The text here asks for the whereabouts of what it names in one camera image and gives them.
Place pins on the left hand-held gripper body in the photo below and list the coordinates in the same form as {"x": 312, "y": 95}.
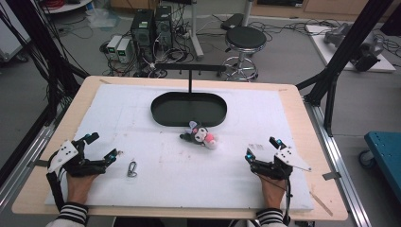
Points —
{"x": 64, "y": 154}

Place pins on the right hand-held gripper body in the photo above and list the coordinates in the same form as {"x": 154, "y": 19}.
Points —
{"x": 288, "y": 157}

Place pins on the small metal carabiner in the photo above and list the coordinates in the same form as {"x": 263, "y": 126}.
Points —
{"x": 132, "y": 170}

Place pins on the black and pink plush toy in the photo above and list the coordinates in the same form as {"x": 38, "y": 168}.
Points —
{"x": 201, "y": 136}

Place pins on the person's left hand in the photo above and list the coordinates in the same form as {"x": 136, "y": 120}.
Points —
{"x": 78, "y": 189}

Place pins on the person's right hand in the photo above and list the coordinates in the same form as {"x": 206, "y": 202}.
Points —
{"x": 273, "y": 192}

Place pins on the grey tape piece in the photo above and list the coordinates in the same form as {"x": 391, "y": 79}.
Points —
{"x": 331, "y": 176}
{"x": 39, "y": 163}

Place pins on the thin wooden stick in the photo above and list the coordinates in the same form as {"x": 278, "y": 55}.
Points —
{"x": 321, "y": 204}

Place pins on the white foam board mat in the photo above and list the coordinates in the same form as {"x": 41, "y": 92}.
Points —
{"x": 176, "y": 176}

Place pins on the white power supply box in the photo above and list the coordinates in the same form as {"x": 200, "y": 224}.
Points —
{"x": 124, "y": 50}
{"x": 113, "y": 45}

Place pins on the blue cart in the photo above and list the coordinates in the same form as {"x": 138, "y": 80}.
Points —
{"x": 386, "y": 160}

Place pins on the white floor board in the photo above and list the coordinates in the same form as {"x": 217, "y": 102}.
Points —
{"x": 318, "y": 44}

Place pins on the black round stool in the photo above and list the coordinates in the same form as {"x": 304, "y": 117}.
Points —
{"x": 246, "y": 38}

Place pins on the black computer tower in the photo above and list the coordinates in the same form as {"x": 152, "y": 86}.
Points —
{"x": 142, "y": 31}
{"x": 164, "y": 26}

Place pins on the grey robot part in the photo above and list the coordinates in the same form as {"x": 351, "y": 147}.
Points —
{"x": 365, "y": 44}

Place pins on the grey metal stand leg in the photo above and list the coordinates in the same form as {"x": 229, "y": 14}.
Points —
{"x": 195, "y": 34}

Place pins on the white round table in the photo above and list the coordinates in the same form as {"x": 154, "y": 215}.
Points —
{"x": 66, "y": 5}

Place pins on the white cabinet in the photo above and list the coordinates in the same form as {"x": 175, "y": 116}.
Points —
{"x": 11, "y": 28}

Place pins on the aluminium frame rail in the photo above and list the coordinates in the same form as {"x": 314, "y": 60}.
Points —
{"x": 340, "y": 157}
{"x": 25, "y": 160}

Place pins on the black metal frame post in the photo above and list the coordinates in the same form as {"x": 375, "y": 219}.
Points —
{"x": 350, "y": 44}
{"x": 34, "y": 34}

